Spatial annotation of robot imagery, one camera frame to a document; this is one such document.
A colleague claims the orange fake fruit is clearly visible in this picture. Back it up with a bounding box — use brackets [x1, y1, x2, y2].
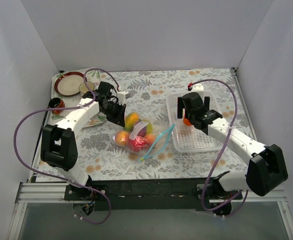
[183, 114, 192, 127]

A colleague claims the white plastic mesh basket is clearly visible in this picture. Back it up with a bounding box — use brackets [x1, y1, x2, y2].
[166, 90, 223, 153]

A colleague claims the clear zip top bag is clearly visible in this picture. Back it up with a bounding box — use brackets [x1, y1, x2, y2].
[113, 113, 176, 162]

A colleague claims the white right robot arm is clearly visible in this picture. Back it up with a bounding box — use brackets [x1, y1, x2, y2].
[177, 91, 289, 199]

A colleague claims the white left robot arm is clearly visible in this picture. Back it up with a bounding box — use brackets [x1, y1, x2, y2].
[40, 81, 128, 200]

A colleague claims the yellow green fake mango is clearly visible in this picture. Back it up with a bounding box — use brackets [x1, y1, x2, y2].
[124, 112, 140, 132]

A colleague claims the peach fake fruit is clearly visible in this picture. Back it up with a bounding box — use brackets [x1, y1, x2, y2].
[114, 130, 130, 147]

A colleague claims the red fake apple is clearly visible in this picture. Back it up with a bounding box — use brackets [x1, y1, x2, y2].
[127, 136, 150, 153]

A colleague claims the floral serving tray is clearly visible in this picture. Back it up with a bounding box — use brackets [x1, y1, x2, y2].
[49, 69, 106, 128]

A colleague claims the cream yellow cup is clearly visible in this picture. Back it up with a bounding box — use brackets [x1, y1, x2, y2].
[78, 81, 95, 96]

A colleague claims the red rimmed plate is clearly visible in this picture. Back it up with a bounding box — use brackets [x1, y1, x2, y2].
[54, 71, 84, 97]

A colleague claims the floral table mat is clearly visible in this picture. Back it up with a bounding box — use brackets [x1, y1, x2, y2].
[33, 68, 267, 182]

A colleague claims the orange black cup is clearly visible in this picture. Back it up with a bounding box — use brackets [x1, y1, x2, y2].
[48, 97, 65, 115]

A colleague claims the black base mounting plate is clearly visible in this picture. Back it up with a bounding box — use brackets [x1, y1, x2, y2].
[63, 176, 245, 212]

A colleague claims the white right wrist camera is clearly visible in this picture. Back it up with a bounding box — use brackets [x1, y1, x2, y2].
[187, 82, 204, 93]

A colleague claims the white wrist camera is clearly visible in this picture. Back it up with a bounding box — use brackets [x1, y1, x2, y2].
[187, 82, 204, 93]
[117, 91, 130, 105]

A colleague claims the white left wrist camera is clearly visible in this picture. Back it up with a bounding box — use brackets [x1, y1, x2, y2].
[117, 91, 130, 105]

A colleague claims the aluminium frame rail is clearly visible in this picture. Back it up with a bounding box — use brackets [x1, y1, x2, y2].
[7, 181, 70, 240]

